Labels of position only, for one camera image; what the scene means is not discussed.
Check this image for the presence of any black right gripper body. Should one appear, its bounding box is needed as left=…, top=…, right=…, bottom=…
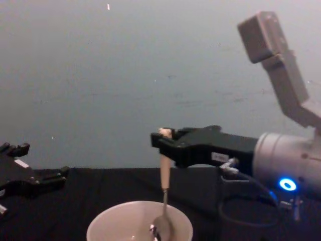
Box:
left=175, top=125, right=259, bottom=174

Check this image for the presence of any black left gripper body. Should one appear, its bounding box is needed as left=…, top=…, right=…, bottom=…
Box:
left=0, top=153, right=39, bottom=199

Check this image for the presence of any steel spoon with beige handle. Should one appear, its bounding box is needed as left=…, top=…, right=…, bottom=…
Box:
left=149, top=127, right=175, bottom=241

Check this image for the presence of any black table cloth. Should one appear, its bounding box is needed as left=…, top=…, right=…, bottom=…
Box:
left=0, top=166, right=321, bottom=241

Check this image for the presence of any white bowl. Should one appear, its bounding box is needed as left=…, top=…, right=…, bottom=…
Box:
left=86, top=200, right=194, bottom=241

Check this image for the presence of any thin dark right gripper cable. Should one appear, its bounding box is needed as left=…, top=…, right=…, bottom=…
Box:
left=217, top=157, right=304, bottom=227

